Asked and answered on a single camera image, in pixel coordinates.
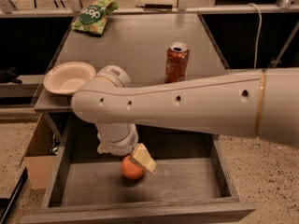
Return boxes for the red soda can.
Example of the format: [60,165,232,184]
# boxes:
[165,42,189,83]

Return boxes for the cardboard box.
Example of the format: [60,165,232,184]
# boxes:
[23,115,56,189]

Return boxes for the open grey top drawer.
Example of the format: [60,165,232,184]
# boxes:
[21,114,255,224]

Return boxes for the white paper bowl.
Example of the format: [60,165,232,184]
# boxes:
[43,62,96,95]

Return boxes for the orange round can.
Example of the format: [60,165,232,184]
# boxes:
[121,155,144,180]

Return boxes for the black object at left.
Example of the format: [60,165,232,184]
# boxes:
[0,67,22,84]

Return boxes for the white cable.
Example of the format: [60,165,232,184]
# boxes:
[247,2,263,70]

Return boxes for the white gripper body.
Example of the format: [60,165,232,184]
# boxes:
[96,123,138,156]

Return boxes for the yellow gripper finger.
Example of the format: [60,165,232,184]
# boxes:
[130,143,156,174]

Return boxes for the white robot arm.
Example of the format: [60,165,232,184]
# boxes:
[71,66,299,156]

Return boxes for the grey wooden cabinet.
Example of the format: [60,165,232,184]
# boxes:
[34,12,242,161]

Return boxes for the green chip bag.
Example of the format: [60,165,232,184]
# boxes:
[72,0,119,35]

